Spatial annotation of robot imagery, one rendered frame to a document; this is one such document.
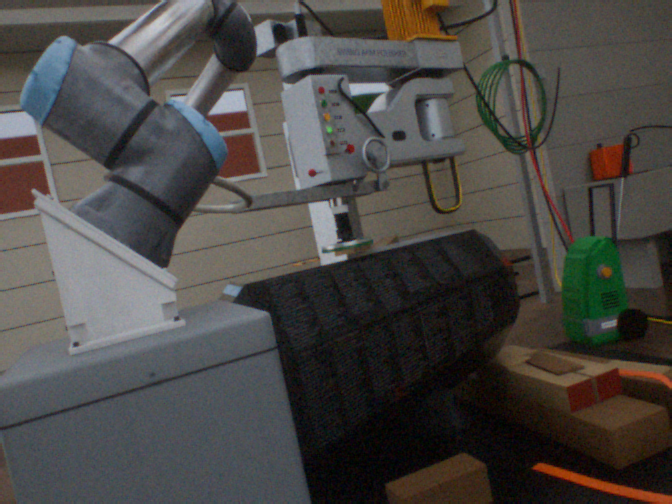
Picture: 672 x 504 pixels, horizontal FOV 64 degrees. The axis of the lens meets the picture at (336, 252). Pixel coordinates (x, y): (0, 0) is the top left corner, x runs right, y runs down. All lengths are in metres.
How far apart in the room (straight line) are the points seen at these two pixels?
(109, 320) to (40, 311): 7.17
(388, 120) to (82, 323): 1.73
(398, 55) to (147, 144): 1.71
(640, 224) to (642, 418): 2.58
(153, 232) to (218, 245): 7.27
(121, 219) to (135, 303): 0.14
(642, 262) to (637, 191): 0.56
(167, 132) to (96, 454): 0.52
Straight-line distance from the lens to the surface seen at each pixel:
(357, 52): 2.38
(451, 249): 2.20
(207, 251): 8.15
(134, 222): 0.95
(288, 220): 8.47
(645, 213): 4.53
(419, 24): 2.74
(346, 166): 2.17
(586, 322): 3.31
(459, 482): 1.83
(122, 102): 1.00
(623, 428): 2.03
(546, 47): 5.07
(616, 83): 5.56
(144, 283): 0.93
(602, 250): 3.32
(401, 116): 2.45
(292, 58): 2.24
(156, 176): 0.98
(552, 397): 2.17
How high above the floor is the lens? 0.97
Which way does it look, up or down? 3 degrees down
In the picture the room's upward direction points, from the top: 12 degrees counter-clockwise
